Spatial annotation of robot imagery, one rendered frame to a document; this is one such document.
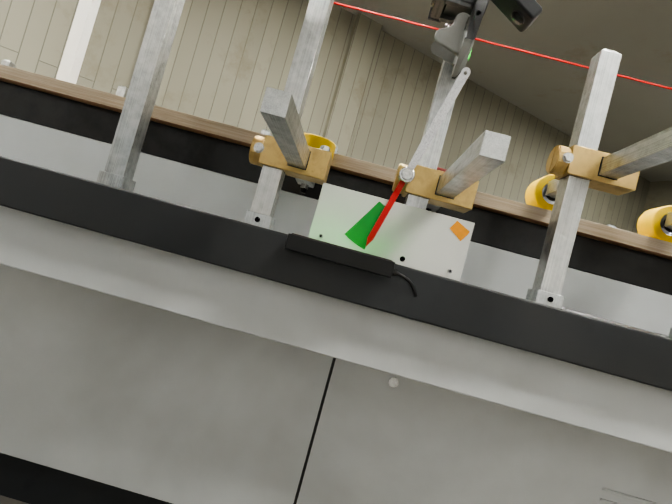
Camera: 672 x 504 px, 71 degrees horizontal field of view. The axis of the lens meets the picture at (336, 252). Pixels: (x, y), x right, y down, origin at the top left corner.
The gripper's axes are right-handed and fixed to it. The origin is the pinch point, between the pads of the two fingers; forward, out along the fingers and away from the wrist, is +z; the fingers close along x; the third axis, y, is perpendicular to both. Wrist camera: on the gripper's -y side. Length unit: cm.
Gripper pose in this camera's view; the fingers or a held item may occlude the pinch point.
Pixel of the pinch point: (460, 71)
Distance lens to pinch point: 81.4
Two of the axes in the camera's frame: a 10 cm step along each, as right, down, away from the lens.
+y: -9.6, -2.7, 0.3
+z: -2.8, 9.6, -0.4
